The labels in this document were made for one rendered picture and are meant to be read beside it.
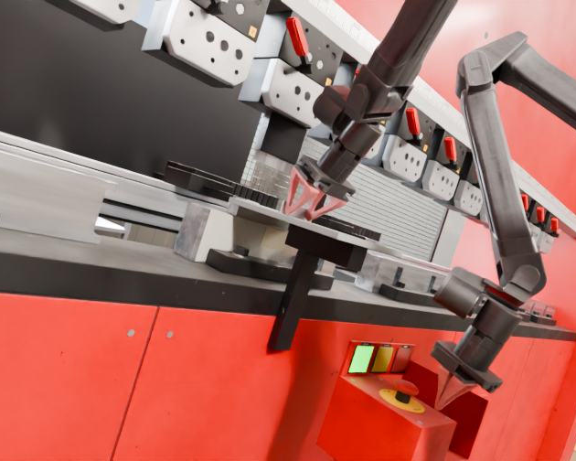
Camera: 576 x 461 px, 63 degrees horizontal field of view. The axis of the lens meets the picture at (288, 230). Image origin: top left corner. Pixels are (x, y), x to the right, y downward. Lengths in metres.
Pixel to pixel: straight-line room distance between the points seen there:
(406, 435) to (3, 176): 0.63
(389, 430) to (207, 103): 1.01
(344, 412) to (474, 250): 2.30
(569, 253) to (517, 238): 2.04
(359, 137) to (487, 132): 0.24
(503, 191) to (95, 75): 0.94
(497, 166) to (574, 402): 2.09
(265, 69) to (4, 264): 0.53
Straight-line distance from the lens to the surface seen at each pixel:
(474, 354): 0.81
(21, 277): 0.59
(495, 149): 0.88
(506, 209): 0.84
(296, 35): 0.84
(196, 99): 1.40
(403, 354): 0.91
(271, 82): 0.85
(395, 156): 1.15
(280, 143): 0.92
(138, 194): 1.04
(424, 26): 0.70
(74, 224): 0.72
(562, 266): 2.85
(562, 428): 2.86
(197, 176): 1.04
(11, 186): 0.69
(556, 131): 2.07
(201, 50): 0.77
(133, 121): 1.31
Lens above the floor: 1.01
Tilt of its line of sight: 2 degrees down
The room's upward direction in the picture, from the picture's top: 18 degrees clockwise
